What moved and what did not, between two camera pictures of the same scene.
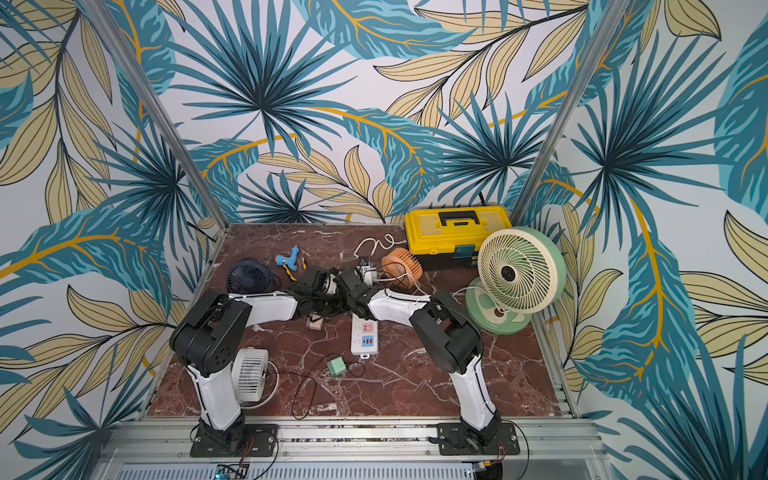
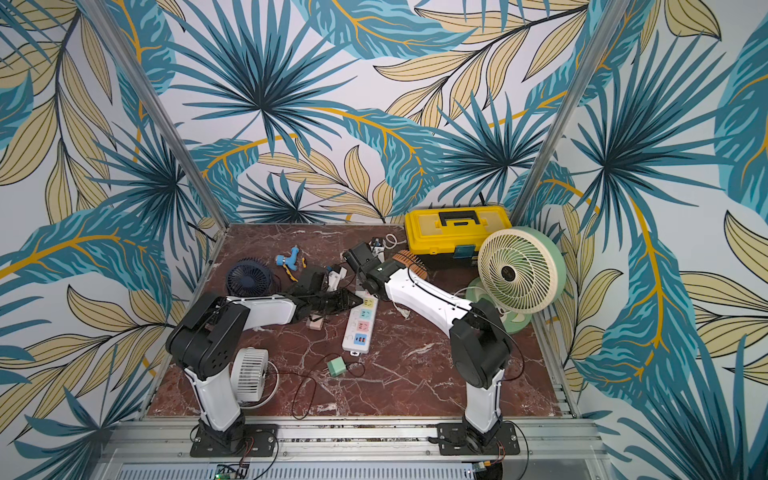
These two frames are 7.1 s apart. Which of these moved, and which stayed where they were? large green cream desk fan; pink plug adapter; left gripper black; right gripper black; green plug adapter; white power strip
Moved: right gripper black; white power strip
Stayed: left gripper black; green plug adapter; pink plug adapter; large green cream desk fan
